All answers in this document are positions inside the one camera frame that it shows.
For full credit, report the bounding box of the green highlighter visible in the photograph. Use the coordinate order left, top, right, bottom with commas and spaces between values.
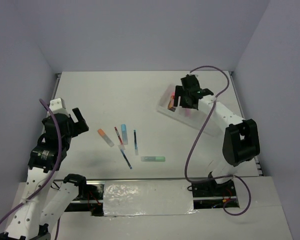
140, 156, 166, 162

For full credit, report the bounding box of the orange highlighter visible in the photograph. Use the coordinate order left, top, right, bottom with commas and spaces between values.
97, 128, 114, 147

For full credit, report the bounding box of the blue highlighter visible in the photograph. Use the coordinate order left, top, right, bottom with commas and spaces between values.
120, 124, 129, 145

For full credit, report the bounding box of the silver foil tape sheet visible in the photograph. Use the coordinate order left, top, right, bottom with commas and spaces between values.
103, 178, 195, 217

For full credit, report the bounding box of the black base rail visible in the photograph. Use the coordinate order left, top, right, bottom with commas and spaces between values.
65, 180, 239, 217

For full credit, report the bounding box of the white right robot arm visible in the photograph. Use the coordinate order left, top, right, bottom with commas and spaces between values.
173, 74, 260, 196

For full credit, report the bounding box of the blue pen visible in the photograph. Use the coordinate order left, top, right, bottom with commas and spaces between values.
118, 145, 133, 170

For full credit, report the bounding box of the red pen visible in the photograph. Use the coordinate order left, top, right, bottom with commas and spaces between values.
114, 126, 124, 146

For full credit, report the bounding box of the pink-capped small bottle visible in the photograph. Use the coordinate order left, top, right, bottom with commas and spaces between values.
167, 92, 176, 112

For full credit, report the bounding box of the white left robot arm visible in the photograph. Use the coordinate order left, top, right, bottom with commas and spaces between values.
0, 108, 89, 240

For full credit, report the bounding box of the purple highlighter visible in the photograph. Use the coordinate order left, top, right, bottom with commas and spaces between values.
185, 108, 191, 118

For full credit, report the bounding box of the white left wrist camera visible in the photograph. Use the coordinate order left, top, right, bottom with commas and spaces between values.
49, 98, 67, 115

